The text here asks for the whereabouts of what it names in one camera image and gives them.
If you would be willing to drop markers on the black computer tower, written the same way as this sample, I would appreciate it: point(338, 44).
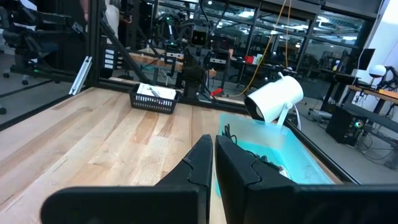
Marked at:
point(343, 126)

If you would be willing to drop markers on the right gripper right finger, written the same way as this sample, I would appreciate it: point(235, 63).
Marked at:
point(239, 186)

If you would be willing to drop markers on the white globe lamp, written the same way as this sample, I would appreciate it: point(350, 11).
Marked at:
point(377, 71)

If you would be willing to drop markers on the wooden workbench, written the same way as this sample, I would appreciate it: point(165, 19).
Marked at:
point(155, 60)

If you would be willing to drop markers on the black pen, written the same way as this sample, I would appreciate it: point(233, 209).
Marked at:
point(229, 133)

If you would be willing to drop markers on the black plastic mesh basket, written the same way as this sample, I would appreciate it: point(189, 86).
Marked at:
point(152, 104)

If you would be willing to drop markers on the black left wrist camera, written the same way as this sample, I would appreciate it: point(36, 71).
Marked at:
point(199, 38)

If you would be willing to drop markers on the teal translucent plastic bin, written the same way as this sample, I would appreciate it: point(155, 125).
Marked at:
point(298, 155)

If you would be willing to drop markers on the small red object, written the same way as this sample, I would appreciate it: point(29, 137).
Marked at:
point(216, 92)

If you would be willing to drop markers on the black office chair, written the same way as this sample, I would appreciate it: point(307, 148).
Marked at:
point(31, 40)

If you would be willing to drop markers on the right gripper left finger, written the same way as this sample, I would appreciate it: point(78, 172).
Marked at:
point(192, 174)

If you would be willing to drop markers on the black computer monitor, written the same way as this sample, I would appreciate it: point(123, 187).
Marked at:
point(366, 59)

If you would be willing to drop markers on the silver aluminium bar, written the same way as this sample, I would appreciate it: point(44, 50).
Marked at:
point(81, 74)

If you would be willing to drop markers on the person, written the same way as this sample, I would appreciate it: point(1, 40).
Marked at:
point(112, 21)

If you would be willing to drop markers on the wooden desk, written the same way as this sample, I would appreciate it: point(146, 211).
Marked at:
point(373, 92)

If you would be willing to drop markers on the red box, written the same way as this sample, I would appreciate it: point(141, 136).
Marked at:
point(248, 59)

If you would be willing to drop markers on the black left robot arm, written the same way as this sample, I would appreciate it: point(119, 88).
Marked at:
point(196, 84)

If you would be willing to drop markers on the white product box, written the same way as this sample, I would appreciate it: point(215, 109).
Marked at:
point(168, 93)
point(141, 88)

